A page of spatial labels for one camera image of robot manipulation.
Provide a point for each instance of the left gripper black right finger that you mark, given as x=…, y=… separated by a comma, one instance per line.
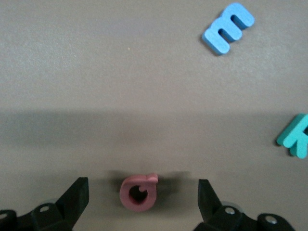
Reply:
x=216, y=216

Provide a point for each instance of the teal letter R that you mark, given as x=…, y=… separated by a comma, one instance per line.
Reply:
x=292, y=139

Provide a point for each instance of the red letter Q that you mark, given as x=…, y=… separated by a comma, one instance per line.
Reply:
x=124, y=195

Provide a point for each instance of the blue lowercase letter m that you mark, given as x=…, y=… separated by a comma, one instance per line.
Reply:
x=216, y=38

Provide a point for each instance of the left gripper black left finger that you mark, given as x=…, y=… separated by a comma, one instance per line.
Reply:
x=67, y=209

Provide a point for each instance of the brown table cover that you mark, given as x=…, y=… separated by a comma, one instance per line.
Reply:
x=96, y=72

